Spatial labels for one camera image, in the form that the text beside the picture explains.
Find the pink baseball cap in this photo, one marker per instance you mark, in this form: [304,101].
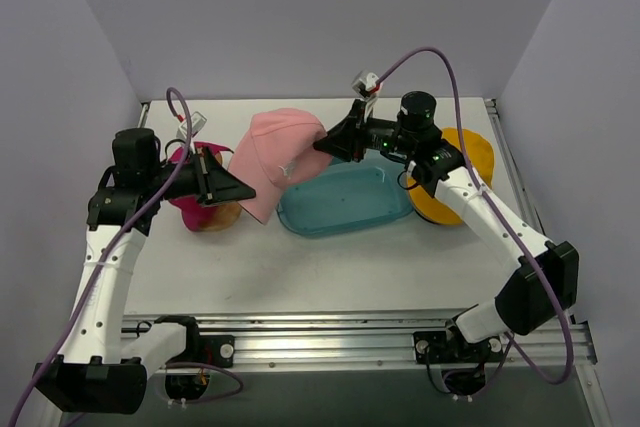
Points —
[276,153]

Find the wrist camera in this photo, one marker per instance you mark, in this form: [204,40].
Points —
[198,121]
[366,85]

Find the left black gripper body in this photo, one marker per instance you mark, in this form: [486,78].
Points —
[204,178]

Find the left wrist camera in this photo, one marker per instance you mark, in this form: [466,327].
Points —
[198,121]

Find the magenta baseball cap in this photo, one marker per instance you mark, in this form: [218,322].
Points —
[191,211]

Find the aluminium mounting rail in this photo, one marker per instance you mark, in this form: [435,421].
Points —
[363,340]

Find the wooden head hat stand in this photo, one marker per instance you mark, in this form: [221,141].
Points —
[220,217]

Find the yellow bucket hat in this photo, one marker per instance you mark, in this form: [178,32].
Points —
[481,154]

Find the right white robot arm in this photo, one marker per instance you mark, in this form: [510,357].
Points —
[541,275]

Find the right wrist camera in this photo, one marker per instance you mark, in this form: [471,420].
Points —
[366,85]

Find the teal plastic tray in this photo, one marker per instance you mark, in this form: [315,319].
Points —
[346,197]

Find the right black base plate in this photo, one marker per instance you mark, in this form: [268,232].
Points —
[431,346]

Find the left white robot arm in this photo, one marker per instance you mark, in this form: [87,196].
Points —
[89,370]

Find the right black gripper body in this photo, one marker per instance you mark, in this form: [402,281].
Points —
[358,131]

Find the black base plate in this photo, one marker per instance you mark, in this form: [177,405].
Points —
[217,350]
[431,346]

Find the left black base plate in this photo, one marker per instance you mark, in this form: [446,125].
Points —
[217,350]

